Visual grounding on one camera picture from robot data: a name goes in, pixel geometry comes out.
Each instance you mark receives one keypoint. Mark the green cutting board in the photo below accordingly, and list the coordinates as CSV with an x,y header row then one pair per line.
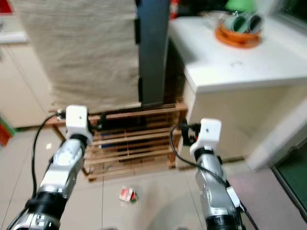
x,y
9,125

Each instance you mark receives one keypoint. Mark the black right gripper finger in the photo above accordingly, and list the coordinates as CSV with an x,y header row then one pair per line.
x,y
183,133

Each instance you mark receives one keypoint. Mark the green cup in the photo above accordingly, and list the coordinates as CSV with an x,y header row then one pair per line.
x,y
235,23
255,23

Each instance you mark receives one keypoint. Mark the orange bowl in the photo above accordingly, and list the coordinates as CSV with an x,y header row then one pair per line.
x,y
235,39

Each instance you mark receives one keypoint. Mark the white counter unit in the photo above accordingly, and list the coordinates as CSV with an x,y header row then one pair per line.
x,y
235,67

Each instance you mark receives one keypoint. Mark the wooden slatted rack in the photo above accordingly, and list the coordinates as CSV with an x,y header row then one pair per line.
x,y
134,143

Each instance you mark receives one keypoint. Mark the cream kitchen cabinet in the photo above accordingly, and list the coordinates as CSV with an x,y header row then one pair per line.
x,y
24,81

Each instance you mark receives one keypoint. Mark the large beige burlap cloth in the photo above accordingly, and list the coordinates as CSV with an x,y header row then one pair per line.
x,y
86,52

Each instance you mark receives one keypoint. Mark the orange cutting board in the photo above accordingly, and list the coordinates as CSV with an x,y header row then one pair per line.
x,y
5,134

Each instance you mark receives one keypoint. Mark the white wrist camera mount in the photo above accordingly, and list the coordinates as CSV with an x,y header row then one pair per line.
x,y
76,120
208,133

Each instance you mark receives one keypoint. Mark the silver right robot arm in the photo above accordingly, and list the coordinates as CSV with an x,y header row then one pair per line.
x,y
213,191

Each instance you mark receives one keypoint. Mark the clear glass jar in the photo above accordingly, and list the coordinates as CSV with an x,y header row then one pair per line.
x,y
213,20

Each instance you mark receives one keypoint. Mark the red canister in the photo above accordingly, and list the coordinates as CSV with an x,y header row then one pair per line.
x,y
174,8

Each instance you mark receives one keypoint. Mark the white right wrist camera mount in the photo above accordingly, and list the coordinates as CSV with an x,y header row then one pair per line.
x,y
208,133

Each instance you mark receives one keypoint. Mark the red white packet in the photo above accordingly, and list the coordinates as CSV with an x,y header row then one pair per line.
x,y
127,195

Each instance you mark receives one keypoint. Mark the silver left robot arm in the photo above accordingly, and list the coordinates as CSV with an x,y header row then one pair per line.
x,y
64,167

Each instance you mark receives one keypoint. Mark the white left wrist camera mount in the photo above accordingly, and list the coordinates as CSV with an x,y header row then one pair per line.
x,y
76,120

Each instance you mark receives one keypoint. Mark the bright green plastic object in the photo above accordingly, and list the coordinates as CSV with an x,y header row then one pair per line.
x,y
240,5

